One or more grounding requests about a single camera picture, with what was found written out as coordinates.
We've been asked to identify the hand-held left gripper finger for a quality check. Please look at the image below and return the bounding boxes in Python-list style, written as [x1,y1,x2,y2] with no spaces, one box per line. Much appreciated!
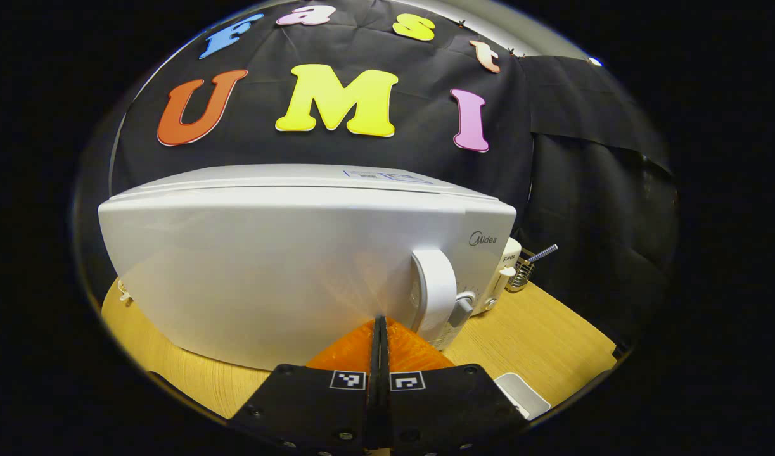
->
[380,315,532,456]
[227,315,383,456]

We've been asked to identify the white microwave oven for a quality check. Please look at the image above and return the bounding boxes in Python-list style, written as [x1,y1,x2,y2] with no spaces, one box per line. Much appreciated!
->
[98,164,518,372]

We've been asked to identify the white rectangular tray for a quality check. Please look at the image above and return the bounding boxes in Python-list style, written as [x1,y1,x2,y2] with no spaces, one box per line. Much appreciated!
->
[494,372,551,420]

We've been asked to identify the black backdrop cloth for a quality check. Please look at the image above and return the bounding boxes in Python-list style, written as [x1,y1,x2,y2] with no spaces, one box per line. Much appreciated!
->
[108,0,679,343]

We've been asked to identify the white toaster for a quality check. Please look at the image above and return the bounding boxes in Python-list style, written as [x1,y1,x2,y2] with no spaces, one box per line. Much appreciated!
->
[470,237,522,316]

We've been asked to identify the wire mesh utensil holder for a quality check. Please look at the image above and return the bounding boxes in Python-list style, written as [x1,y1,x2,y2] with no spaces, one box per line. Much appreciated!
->
[506,248,537,293]

